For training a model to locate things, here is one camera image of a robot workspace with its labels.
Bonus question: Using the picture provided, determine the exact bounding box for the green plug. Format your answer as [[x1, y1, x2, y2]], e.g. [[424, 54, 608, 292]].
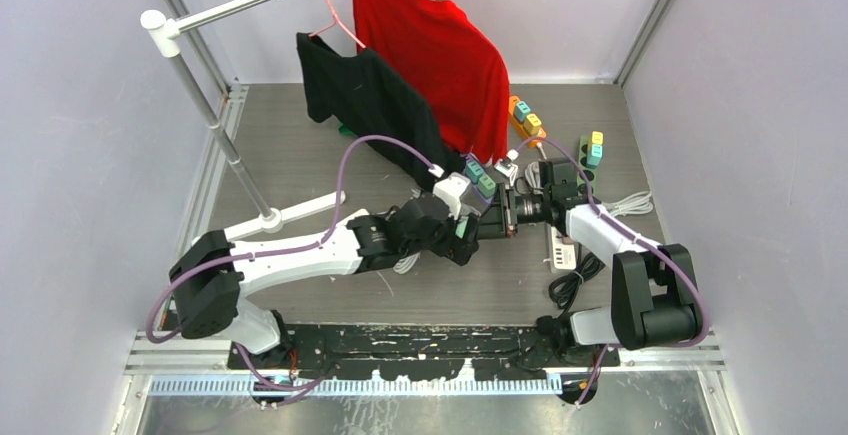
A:
[[455, 218, 469, 239]]

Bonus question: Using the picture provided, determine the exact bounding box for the purple power strip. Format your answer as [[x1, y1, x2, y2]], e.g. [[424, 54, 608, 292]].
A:
[[463, 154, 507, 209]]

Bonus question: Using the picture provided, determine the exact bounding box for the green power strip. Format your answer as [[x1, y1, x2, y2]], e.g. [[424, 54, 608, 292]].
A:
[[577, 131, 604, 186]]

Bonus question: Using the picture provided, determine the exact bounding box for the metal clothes rack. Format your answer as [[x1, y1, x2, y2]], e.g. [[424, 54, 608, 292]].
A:
[[140, 0, 332, 249]]

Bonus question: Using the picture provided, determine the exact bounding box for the white power strip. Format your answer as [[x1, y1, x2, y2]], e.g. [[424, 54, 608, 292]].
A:
[[547, 225, 577, 273]]

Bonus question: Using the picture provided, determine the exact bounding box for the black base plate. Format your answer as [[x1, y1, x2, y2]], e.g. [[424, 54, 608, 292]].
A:
[[227, 322, 597, 382]]

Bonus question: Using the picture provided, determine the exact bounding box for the white coiled cable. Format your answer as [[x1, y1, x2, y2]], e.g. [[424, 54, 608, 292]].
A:
[[390, 160, 655, 276]]

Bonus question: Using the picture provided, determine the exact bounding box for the orange power strip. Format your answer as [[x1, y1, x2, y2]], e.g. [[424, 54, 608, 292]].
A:
[[508, 96, 547, 140]]

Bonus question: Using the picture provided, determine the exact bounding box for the red sweater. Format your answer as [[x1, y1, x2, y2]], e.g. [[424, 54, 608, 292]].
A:
[[352, 0, 510, 163]]

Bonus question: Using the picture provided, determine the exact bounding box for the black coiled cable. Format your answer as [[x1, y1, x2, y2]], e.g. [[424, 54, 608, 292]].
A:
[[547, 249, 608, 317]]

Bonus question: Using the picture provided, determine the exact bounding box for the black garment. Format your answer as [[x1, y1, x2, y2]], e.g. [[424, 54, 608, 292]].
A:
[[296, 33, 465, 174]]

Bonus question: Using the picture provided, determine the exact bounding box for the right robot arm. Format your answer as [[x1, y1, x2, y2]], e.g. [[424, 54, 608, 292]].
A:
[[480, 159, 708, 366]]

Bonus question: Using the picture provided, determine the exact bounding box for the pink hanger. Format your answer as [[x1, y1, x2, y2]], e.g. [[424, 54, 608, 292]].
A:
[[309, 0, 366, 49]]

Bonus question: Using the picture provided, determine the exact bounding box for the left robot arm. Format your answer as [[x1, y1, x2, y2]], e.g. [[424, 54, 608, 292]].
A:
[[169, 194, 480, 368]]

